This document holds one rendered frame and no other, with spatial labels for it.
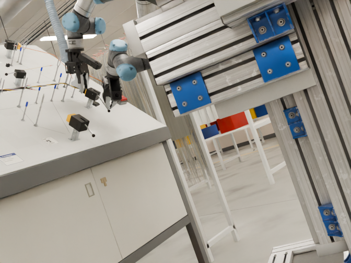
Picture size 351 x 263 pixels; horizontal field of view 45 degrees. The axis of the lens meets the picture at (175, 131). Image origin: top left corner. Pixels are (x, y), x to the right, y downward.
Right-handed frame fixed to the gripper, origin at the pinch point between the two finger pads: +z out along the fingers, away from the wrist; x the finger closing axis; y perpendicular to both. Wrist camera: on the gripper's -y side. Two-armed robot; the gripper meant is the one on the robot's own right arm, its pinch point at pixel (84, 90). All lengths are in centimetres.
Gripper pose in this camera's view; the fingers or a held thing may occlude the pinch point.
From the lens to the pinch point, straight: 210.0
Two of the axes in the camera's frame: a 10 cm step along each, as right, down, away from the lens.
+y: -9.5, -0.4, 3.1
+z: 0.5, 9.6, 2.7
